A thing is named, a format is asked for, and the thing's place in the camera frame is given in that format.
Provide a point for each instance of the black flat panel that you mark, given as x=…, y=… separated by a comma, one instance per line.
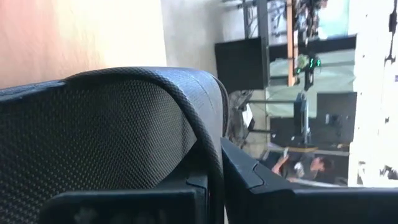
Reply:
x=239, y=63

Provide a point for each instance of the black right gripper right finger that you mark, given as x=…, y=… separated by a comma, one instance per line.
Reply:
x=280, y=205

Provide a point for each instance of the person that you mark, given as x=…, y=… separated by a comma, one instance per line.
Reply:
x=300, y=168

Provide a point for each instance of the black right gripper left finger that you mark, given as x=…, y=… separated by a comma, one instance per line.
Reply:
x=124, y=208

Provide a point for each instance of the wooden post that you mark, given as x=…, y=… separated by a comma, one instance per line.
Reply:
x=291, y=43

